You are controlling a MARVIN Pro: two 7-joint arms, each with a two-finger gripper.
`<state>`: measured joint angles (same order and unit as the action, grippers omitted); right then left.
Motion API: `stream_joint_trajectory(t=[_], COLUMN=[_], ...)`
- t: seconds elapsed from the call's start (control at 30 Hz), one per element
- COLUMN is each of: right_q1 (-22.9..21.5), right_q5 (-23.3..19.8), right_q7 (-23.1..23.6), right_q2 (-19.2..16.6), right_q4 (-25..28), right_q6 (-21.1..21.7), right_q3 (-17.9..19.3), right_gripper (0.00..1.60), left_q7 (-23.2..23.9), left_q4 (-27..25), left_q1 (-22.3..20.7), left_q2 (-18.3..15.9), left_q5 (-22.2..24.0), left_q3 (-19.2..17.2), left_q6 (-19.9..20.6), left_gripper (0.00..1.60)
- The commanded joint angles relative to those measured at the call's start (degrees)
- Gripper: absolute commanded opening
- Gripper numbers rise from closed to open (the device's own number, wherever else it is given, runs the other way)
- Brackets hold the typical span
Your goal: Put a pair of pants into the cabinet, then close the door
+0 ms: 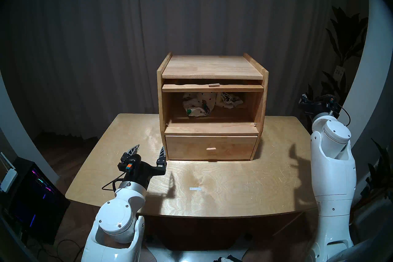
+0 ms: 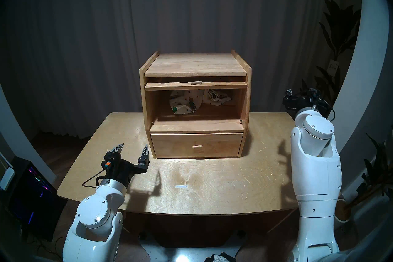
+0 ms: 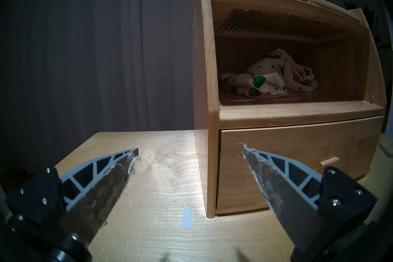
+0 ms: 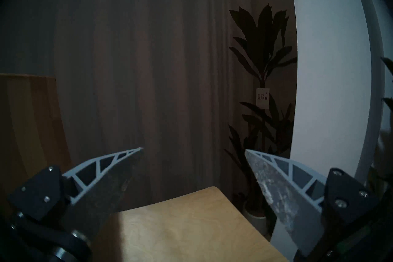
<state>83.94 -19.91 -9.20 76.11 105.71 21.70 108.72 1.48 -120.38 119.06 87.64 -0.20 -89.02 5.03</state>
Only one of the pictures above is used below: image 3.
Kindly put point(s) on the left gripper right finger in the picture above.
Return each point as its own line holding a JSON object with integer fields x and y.
{"x": 307, "y": 203}

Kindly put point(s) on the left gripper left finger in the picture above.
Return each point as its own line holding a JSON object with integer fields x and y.
{"x": 76, "y": 203}

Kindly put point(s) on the white cartoon print pants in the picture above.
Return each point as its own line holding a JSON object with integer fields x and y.
{"x": 276, "y": 80}

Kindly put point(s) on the small wooden drawer knob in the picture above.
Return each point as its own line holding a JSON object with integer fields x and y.
{"x": 329, "y": 162}

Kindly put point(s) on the wooden cabinet drawer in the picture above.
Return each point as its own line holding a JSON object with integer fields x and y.
{"x": 276, "y": 141}

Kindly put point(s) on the light wooden table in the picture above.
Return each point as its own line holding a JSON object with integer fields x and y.
{"x": 153, "y": 157}

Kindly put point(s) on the white tape strip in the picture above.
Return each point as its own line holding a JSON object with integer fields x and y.
{"x": 187, "y": 218}

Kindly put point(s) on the grey pleated curtain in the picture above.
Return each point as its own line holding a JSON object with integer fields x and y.
{"x": 92, "y": 49}

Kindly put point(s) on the wooden cabinet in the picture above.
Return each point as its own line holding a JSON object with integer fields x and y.
{"x": 205, "y": 80}

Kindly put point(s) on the tall dark leafy plant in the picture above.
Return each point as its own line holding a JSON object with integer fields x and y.
{"x": 368, "y": 14}

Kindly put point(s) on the small wooden door knob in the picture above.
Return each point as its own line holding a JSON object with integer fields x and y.
{"x": 310, "y": 2}

